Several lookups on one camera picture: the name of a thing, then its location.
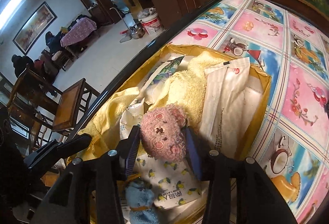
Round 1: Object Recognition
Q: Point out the pink plush toy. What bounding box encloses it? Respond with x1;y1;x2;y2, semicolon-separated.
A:
140;104;188;162

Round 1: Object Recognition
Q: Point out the lemon print tissue pack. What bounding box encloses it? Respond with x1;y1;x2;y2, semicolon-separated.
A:
134;154;202;210

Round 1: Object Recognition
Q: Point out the small blue plush toy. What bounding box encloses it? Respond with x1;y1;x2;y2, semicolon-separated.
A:
125;178;160;223

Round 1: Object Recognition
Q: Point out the yellow fluffy towel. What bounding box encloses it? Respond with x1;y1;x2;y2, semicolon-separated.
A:
78;52;224;161

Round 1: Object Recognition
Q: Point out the large white striped pouch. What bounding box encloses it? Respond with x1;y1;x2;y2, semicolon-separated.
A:
198;58;250;158

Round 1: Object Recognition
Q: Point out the green white herbal sachet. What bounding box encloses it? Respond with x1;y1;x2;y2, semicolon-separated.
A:
138;55;185;105

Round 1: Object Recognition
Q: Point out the white printed medicine packet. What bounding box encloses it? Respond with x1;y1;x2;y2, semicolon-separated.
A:
119;98;144;140

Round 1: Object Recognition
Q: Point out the wooden chair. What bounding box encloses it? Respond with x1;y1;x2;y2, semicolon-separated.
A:
31;78;100;150

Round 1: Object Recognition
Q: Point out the colourful patterned tablecloth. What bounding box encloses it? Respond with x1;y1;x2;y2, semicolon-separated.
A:
170;0;328;223

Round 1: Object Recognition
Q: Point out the yellow cardboard tray box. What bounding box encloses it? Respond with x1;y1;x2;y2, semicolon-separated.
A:
65;44;273;224

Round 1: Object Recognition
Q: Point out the metal kettle on floor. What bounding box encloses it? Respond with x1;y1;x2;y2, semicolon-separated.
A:
119;24;145;43

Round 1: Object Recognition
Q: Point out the purple cloth covered table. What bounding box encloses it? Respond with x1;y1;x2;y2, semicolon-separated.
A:
60;17;97;48

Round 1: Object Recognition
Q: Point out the white plastic bucket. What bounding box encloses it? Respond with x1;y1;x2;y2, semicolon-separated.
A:
137;7;163;35

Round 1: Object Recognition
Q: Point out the framed wall painting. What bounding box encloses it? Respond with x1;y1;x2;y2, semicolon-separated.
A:
13;2;57;55

